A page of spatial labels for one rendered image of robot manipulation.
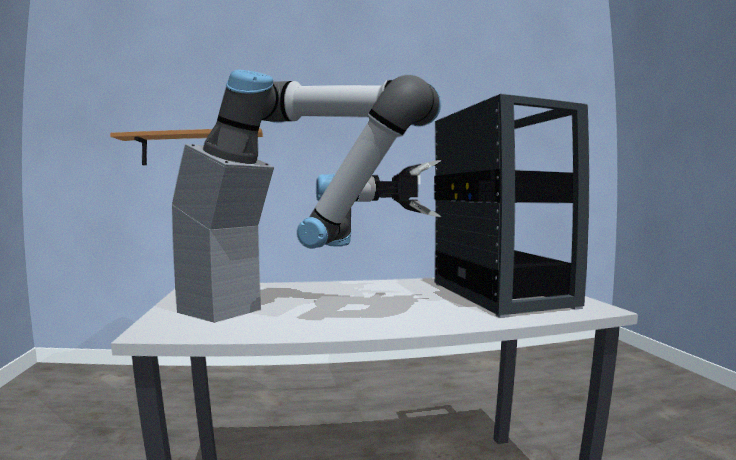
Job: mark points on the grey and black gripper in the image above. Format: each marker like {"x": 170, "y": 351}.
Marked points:
{"x": 407, "y": 187}

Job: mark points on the black metal server rack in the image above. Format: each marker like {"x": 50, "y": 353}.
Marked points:
{"x": 475, "y": 256}

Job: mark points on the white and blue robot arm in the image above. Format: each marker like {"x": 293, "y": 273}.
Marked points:
{"x": 248, "y": 98}

